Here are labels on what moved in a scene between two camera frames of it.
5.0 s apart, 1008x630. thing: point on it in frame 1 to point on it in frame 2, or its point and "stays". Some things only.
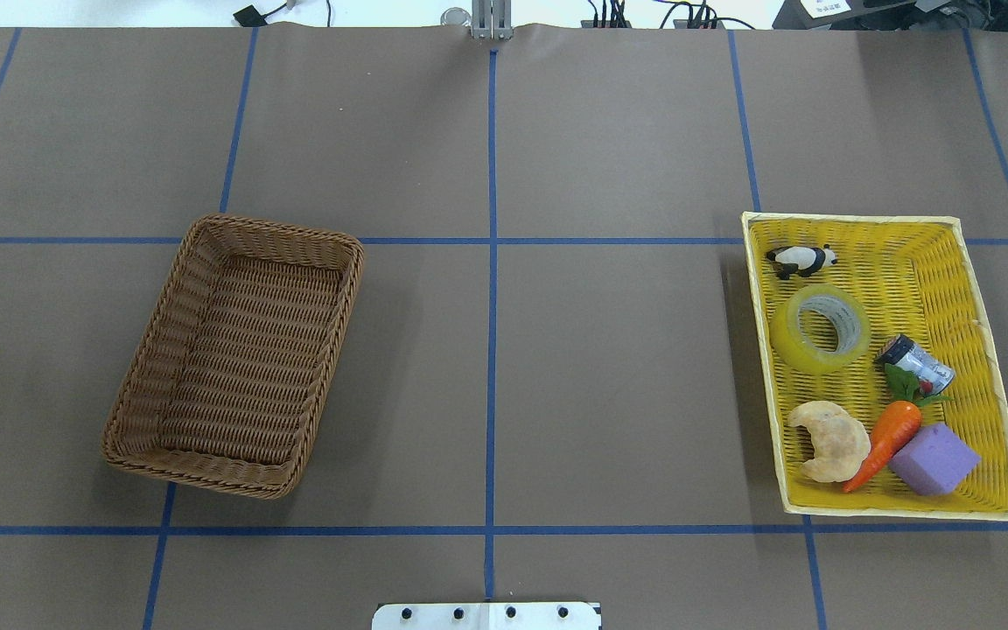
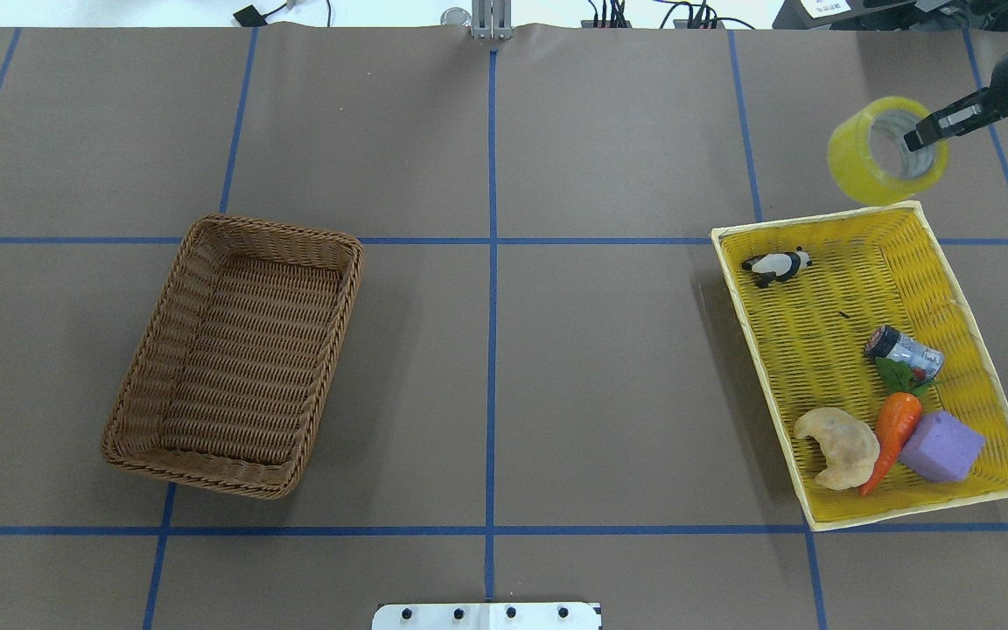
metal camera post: [492, 19] stays
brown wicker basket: [227, 385] stays
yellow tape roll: [820, 329] to [853, 164]
